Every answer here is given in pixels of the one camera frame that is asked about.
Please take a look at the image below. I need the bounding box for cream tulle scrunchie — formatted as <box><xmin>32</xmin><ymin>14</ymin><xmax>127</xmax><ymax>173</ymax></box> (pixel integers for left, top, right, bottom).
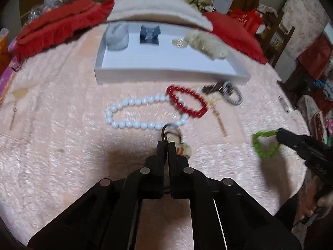
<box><xmin>185</xmin><ymin>30</ymin><xmax>230</xmax><ymax>60</ymax></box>

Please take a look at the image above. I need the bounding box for grey fluffy scrunchie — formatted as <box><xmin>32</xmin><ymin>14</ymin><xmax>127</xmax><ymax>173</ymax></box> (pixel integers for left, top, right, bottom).
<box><xmin>105</xmin><ymin>22</ymin><xmax>130</xmax><ymax>51</ymax></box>

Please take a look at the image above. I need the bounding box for person's right hand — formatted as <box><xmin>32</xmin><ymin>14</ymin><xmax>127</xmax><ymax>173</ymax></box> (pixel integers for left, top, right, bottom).
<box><xmin>302</xmin><ymin>191</ymin><xmax>333</xmax><ymax>220</ymax></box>

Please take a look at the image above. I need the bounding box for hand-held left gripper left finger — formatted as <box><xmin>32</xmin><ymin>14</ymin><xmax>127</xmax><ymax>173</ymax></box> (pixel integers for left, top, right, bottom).
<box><xmin>27</xmin><ymin>141</ymin><xmax>169</xmax><ymax>250</ymax></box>

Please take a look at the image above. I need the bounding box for black hair tie with charm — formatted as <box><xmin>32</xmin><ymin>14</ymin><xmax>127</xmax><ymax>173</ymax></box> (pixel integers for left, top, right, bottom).
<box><xmin>161</xmin><ymin>123</ymin><xmax>193</xmax><ymax>160</ymax></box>

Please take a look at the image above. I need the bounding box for green bead bracelet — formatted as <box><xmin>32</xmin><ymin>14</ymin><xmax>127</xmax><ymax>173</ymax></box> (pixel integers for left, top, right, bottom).
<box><xmin>251</xmin><ymin>130</ymin><xmax>282</xmax><ymax>159</ymax></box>

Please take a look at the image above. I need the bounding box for thin black hair tie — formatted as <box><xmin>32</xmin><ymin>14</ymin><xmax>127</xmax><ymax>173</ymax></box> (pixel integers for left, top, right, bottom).
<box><xmin>279</xmin><ymin>96</ymin><xmax>290</xmax><ymax>113</ymax></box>

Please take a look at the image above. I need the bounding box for white cardboard tray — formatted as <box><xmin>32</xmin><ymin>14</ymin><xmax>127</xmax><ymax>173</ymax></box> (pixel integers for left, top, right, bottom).
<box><xmin>94</xmin><ymin>21</ymin><xmax>252</xmax><ymax>86</ymax></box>

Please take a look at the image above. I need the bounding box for white bead bracelet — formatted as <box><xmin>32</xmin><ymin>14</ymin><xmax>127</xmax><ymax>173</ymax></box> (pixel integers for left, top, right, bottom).
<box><xmin>105</xmin><ymin>94</ymin><xmax>189</xmax><ymax>131</ymax></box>

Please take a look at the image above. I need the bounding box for pink quilted bedspread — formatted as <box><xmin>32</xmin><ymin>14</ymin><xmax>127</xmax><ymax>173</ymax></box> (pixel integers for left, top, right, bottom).
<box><xmin>0</xmin><ymin>23</ymin><xmax>314</xmax><ymax>250</ymax></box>

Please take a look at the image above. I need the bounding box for red bead bracelet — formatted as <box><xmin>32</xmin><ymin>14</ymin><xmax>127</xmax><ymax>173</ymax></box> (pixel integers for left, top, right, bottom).
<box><xmin>166</xmin><ymin>84</ymin><xmax>209</xmax><ymax>118</ymax></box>

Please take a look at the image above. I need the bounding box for wooden chair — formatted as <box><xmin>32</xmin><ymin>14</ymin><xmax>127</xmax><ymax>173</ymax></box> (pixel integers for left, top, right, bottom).
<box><xmin>256</xmin><ymin>10</ymin><xmax>296</xmax><ymax>66</ymax></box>

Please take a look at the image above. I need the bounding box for gold ring bracelet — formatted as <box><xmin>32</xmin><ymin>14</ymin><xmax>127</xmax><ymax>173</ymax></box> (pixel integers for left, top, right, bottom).
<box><xmin>171</xmin><ymin>37</ymin><xmax>188</xmax><ymax>49</ymax></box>

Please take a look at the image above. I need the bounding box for silver bracelet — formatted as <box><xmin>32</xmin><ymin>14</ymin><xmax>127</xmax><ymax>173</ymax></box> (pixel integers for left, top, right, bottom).
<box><xmin>221</xmin><ymin>81</ymin><xmax>244</xmax><ymax>107</ymax></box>

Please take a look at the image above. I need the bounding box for purple flowered sheet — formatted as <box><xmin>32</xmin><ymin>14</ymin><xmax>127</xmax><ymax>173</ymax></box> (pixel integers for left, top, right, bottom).
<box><xmin>0</xmin><ymin>39</ymin><xmax>24</xmax><ymax>105</ymax></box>

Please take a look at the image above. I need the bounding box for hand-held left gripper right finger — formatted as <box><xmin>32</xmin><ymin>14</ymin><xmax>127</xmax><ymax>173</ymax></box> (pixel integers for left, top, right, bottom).
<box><xmin>168</xmin><ymin>141</ymin><xmax>302</xmax><ymax>250</ymax></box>

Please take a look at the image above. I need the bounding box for clear plastic bag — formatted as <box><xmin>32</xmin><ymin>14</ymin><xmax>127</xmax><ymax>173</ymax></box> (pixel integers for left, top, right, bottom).
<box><xmin>25</xmin><ymin>0</ymin><xmax>68</xmax><ymax>24</ymax></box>

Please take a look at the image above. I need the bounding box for beige pillow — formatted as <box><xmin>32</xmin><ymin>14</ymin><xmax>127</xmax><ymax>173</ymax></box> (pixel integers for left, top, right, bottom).
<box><xmin>106</xmin><ymin>0</ymin><xmax>214</xmax><ymax>31</ymax></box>

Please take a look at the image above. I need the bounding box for red ruffled pillow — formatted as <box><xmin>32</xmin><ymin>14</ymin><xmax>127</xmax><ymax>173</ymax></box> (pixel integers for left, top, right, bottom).
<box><xmin>14</xmin><ymin>0</ymin><xmax>115</xmax><ymax>62</ymax></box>
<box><xmin>203</xmin><ymin>11</ymin><xmax>269</xmax><ymax>65</ymax></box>

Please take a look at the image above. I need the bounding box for dark blue jewellery stand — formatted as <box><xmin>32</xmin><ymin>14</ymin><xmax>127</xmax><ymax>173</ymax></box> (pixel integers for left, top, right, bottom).
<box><xmin>139</xmin><ymin>24</ymin><xmax>162</xmax><ymax>46</ymax></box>

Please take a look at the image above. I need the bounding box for orange plastic basket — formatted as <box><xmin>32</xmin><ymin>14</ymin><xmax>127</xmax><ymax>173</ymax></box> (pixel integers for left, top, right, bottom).
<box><xmin>0</xmin><ymin>29</ymin><xmax>12</xmax><ymax>74</ymax></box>

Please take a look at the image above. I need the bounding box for red cloth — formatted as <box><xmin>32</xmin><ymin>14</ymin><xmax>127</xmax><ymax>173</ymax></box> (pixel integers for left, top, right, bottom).
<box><xmin>297</xmin><ymin>34</ymin><xmax>333</xmax><ymax>81</ymax></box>

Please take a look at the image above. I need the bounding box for red shopping bag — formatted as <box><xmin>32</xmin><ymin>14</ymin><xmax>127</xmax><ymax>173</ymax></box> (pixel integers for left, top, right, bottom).
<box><xmin>228</xmin><ymin>6</ymin><xmax>264</xmax><ymax>35</ymax></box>

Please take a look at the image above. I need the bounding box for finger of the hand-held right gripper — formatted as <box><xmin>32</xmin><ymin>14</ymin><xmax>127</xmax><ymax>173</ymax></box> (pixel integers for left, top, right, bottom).
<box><xmin>276</xmin><ymin>127</ymin><xmax>309</xmax><ymax>150</ymax></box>

